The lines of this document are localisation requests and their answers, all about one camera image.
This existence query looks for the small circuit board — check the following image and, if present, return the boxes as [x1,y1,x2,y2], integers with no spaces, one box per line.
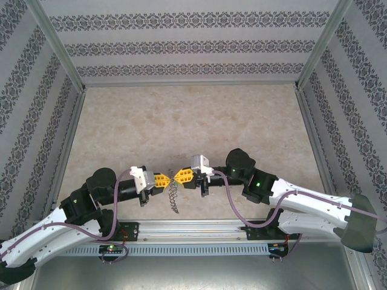
[99,244,125,254]
[268,242,290,253]

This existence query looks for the grey metal sheet panel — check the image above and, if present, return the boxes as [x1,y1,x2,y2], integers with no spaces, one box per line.
[30,256,360,290]

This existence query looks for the aluminium frame bar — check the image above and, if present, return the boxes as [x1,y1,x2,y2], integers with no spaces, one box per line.
[83,79,299,88]
[44,87,88,212]
[294,87,341,217]

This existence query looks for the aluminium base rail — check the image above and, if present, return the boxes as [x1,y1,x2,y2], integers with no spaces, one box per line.
[119,217,342,243]

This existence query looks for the slotted grey cable duct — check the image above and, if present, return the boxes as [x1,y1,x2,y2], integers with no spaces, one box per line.
[65,242,272,257]

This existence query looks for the aluminium frame post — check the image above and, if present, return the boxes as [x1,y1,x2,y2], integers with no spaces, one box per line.
[293,0,355,91]
[344,250,376,290]
[25,0,87,91]

